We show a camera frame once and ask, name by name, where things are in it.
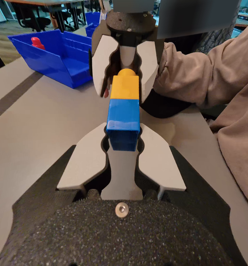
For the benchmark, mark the wood-framed poster board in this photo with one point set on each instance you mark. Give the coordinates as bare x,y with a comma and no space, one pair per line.
103,12

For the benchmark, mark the person's beige sweater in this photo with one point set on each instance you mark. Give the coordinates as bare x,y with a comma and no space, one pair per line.
240,145

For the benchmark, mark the black desk mat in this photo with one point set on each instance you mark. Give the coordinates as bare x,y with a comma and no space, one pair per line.
161,108

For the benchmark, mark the yellow toy building block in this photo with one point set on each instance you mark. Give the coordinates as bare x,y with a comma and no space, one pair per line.
125,87

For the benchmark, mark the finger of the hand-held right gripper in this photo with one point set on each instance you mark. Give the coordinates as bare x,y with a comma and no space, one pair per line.
101,60
149,62

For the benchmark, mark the blue toy building block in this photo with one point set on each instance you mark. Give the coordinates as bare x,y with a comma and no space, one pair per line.
124,114

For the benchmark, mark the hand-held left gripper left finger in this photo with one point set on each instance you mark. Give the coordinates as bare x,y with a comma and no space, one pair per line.
84,164

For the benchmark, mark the person's right forearm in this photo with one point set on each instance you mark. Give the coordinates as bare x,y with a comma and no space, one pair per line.
198,79

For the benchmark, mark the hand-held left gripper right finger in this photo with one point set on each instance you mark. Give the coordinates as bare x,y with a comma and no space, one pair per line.
159,164

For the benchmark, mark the black office chair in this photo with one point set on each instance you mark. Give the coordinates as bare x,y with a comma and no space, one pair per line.
36,21

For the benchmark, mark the person's right hand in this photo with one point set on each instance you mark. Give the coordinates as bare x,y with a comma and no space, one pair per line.
106,92

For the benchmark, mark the wooden office desk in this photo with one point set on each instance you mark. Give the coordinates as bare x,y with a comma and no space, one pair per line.
32,1

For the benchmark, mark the red toy building block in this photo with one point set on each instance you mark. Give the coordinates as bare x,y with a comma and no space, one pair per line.
37,43

